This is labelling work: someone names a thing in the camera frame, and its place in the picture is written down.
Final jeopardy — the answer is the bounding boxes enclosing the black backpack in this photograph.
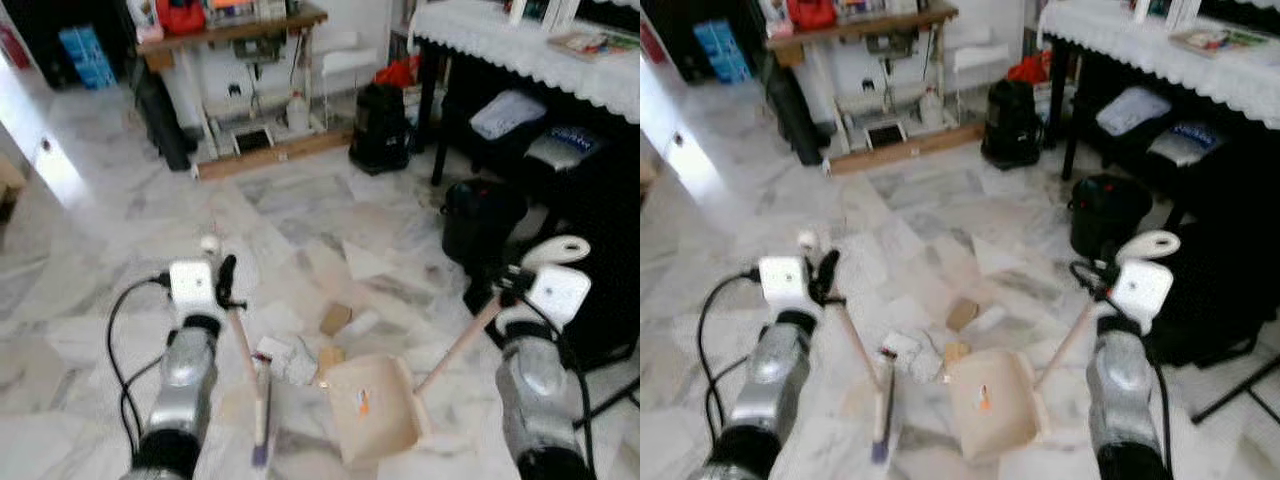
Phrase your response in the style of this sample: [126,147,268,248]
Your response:
[980,78,1045,171]
[348,83,412,177]

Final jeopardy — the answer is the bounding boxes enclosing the red handbag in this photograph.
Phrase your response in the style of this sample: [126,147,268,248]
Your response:
[155,0,207,37]
[786,0,837,32]

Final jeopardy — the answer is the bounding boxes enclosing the colourful magazine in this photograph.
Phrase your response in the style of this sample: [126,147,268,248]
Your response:
[1170,27,1280,58]
[547,28,641,59]

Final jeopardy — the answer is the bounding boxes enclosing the black table frame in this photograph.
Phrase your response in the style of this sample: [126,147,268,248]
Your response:
[1044,38,1280,191]
[414,38,641,191]

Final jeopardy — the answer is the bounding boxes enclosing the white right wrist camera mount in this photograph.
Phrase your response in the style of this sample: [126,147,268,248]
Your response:
[524,264,592,328]
[1108,260,1175,336]

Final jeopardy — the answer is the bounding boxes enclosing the wooden side table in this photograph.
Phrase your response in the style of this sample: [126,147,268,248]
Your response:
[765,2,959,161]
[135,3,331,166]

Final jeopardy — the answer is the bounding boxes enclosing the crumpled white paper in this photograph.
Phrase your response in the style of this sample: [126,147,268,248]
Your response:
[270,338,319,387]
[898,335,946,383]

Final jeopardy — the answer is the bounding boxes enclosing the beige long-handled dustpan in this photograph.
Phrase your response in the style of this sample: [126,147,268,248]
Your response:
[322,236,592,469]
[945,230,1182,464]

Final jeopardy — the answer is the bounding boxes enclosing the white-framed tablet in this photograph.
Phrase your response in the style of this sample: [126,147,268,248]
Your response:
[865,120,908,151]
[231,125,275,157]

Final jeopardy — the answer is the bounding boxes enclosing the wooden plank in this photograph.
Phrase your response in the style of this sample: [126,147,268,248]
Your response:
[828,122,986,177]
[194,128,353,182]

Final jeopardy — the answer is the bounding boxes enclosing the black stand legs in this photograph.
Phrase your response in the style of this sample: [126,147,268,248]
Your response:
[1190,335,1280,426]
[572,340,641,433]

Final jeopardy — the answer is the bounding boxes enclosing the black round canister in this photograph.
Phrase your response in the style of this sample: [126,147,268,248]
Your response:
[441,178,529,269]
[1067,173,1156,263]

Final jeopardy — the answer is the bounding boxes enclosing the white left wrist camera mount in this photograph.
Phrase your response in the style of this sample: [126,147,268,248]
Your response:
[758,256,809,319]
[168,260,220,323]

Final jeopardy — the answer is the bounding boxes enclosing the white plastic bag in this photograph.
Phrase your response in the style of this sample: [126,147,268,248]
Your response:
[1095,85,1173,138]
[469,89,548,142]

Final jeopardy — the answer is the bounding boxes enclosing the blue plastic crate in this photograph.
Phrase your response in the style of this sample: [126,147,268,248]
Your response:
[57,25,118,92]
[692,20,751,86]

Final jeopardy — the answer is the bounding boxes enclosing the red plastic bag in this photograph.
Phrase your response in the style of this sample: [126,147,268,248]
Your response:
[374,55,423,91]
[1006,50,1051,86]

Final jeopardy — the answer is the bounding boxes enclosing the white lace tablecloth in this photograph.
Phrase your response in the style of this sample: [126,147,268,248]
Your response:
[1037,0,1280,131]
[410,0,641,124]

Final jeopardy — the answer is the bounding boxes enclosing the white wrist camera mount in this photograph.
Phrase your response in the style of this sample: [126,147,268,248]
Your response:
[524,264,592,328]
[758,256,809,319]
[168,260,220,323]
[1108,260,1175,336]

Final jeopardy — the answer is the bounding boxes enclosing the white chair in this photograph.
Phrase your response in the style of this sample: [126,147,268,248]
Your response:
[318,30,389,129]
[952,25,1021,121]

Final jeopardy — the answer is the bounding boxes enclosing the long black bag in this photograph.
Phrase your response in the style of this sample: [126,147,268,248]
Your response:
[765,65,827,168]
[133,68,198,173]

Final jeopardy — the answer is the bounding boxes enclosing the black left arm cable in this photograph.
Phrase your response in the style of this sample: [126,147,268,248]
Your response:
[696,268,763,451]
[104,274,173,461]

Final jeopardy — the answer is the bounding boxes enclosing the grey bag with blue print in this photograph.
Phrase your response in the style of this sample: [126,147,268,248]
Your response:
[523,124,604,173]
[1146,120,1226,168]

